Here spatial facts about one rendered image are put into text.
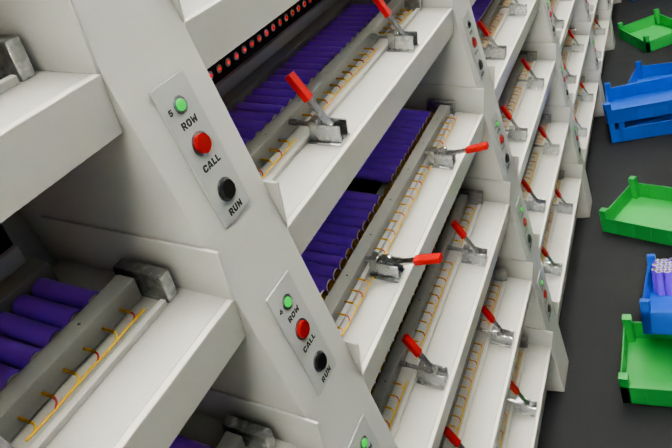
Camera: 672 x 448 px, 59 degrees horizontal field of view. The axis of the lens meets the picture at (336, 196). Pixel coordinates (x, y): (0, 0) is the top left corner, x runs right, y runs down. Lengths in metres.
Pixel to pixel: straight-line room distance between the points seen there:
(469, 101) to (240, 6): 0.63
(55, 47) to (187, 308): 0.22
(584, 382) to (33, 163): 1.39
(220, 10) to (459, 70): 0.63
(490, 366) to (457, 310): 0.21
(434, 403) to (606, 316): 0.93
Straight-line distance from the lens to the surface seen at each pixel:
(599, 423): 1.52
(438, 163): 0.96
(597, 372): 1.61
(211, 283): 0.49
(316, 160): 0.64
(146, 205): 0.48
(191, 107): 0.47
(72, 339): 0.48
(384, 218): 0.82
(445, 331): 0.96
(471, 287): 1.03
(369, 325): 0.71
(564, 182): 1.97
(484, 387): 1.14
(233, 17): 0.55
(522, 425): 1.33
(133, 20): 0.46
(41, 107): 0.40
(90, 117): 0.42
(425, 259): 0.73
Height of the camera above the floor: 1.20
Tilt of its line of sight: 26 degrees down
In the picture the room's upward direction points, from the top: 24 degrees counter-clockwise
